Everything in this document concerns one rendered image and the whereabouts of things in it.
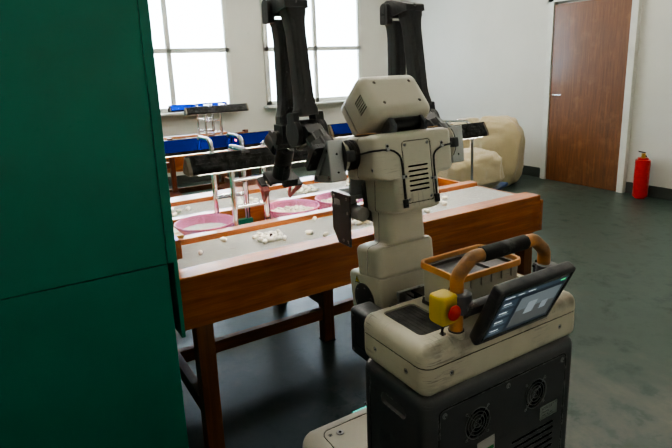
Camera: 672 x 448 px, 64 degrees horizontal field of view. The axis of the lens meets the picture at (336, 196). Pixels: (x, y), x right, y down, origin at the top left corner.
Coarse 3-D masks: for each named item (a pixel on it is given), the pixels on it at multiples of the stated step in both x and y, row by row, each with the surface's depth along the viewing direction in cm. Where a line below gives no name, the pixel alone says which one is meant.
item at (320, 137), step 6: (312, 132) 149; (318, 132) 149; (324, 132) 150; (306, 138) 150; (312, 138) 149; (318, 138) 147; (324, 138) 147; (330, 138) 148; (312, 144) 147; (318, 144) 144; (324, 144) 144; (348, 144) 148; (312, 150) 143; (318, 150) 143; (312, 156) 144; (318, 156) 145; (306, 162) 147; (312, 162) 146; (318, 162) 147; (306, 168) 147; (312, 168) 148
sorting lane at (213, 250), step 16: (448, 192) 289; (464, 192) 288; (480, 192) 286; (496, 192) 285; (432, 208) 258; (448, 208) 257; (288, 224) 240; (304, 224) 240; (320, 224) 239; (368, 224) 236; (208, 240) 222; (240, 240) 220; (256, 240) 220; (288, 240) 218; (304, 240) 217; (192, 256) 203; (208, 256) 203; (224, 256) 202
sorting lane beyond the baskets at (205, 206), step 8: (312, 184) 322; (320, 184) 321; (328, 184) 320; (336, 184) 319; (344, 184) 319; (272, 192) 305; (280, 192) 304; (312, 192) 301; (224, 200) 290; (176, 208) 277; (184, 208) 276; (192, 208) 276; (200, 208) 275; (208, 208) 274; (176, 216) 261
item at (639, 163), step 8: (640, 160) 538; (648, 160) 537; (640, 168) 539; (648, 168) 538; (640, 176) 541; (648, 176) 540; (640, 184) 542; (648, 184) 544; (632, 192) 552; (640, 192) 544
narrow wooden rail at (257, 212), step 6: (318, 192) 289; (324, 192) 289; (282, 198) 279; (288, 198) 278; (294, 198) 278; (300, 198) 279; (306, 198) 281; (312, 198) 283; (282, 204) 274; (222, 210) 259; (228, 210) 259; (240, 210) 262; (252, 210) 266; (258, 210) 268; (180, 216) 251; (186, 216) 251; (240, 216) 263; (252, 216) 267; (258, 216) 268; (174, 222) 246; (198, 222) 252; (210, 222) 255
